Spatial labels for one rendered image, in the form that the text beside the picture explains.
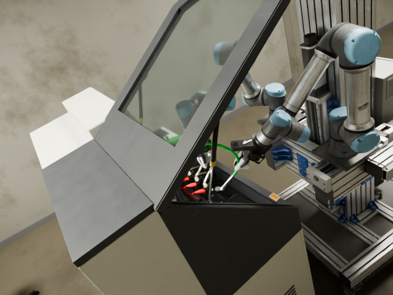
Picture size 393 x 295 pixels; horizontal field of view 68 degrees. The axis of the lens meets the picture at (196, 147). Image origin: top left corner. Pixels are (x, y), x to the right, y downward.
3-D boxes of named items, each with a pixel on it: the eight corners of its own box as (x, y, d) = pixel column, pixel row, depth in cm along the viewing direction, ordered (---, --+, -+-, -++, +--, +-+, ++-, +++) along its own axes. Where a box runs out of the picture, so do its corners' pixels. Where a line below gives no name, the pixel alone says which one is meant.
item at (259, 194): (296, 224, 153) (291, 203, 144) (290, 229, 151) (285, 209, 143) (223, 177, 201) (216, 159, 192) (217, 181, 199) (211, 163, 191)
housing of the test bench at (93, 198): (254, 374, 174) (153, 203, 92) (218, 414, 164) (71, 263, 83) (152, 240, 282) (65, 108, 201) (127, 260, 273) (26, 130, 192)
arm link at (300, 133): (303, 120, 131) (283, 112, 127) (314, 132, 121) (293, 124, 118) (293, 134, 134) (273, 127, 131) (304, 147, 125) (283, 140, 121)
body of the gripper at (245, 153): (258, 165, 135) (273, 148, 127) (242, 161, 132) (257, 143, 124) (254, 153, 140) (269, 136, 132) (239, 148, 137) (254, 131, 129)
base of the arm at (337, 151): (342, 136, 158) (341, 120, 152) (368, 147, 145) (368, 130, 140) (321, 149, 154) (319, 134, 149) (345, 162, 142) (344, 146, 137)
